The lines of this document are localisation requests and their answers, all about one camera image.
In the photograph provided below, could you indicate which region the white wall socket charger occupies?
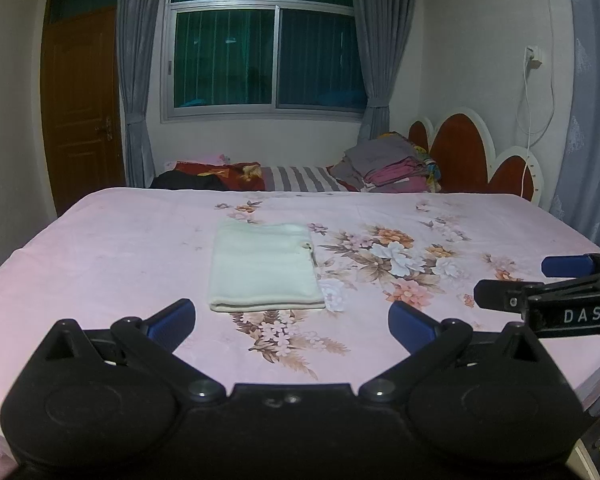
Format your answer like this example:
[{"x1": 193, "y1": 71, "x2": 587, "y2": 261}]
[{"x1": 524, "y1": 46, "x2": 543, "y2": 70}]

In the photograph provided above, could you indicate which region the sliding glass window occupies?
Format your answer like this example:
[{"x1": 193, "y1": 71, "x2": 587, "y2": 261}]
[{"x1": 161, "y1": 0, "x2": 367, "y2": 120}]

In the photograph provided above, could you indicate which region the white charging cable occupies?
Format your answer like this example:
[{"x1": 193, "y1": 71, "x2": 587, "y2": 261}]
[{"x1": 514, "y1": 49, "x2": 556, "y2": 196}]

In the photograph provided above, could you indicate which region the grey striped pillow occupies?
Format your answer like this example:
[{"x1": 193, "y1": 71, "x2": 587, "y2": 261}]
[{"x1": 261, "y1": 166, "x2": 348, "y2": 193}]

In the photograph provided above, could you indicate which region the red patterned blanket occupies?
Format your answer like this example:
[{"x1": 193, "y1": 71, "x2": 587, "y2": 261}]
[{"x1": 174, "y1": 162, "x2": 265, "y2": 191}]

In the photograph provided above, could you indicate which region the left grey curtain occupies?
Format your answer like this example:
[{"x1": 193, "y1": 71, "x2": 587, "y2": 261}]
[{"x1": 116, "y1": 0, "x2": 161, "y2": 188}]

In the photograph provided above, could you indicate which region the brown wooden door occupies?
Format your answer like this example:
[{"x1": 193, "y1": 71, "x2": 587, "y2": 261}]
[{"x1": 40, "y1": 0, "x2": 125, "y2": 214}]

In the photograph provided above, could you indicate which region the stack of folded clothes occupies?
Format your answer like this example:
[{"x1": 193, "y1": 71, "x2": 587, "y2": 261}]
[{"x1": 328, "y1": 132, "x2": 441, "y2": 193}]

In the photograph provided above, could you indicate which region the black garment on bed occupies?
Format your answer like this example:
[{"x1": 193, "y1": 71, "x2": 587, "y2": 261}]
[{"x1": 150, "y1": 170, "x2": 228, "y2": 192}]

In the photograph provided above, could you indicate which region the pink floral bed sheet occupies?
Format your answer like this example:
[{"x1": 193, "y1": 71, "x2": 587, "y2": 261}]
[{"x1": 0, "y1": 186, "x2": 600, "y2": 436}]

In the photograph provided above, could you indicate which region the right grey curtain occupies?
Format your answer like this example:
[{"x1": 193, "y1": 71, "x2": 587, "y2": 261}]
[{"x1": 353, "y1": 0, "x2": 415, "y2": 143}]

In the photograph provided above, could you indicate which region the grey patterned side curtain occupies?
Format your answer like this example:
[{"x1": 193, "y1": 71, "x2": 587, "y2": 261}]
[{"x1": 550, "y1": 0, "x2": 600, "y2": 246}]

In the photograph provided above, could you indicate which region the red white wooden headboard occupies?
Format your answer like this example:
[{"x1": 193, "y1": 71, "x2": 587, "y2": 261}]
[{"x1": 407, "y1": 108, "x2": 544, "y2": 205}]

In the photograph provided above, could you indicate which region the pale green knit sweater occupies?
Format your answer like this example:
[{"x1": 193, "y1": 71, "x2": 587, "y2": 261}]
[{"x1": 208, "y1": 219, "x2": 325, "y2": 313}]

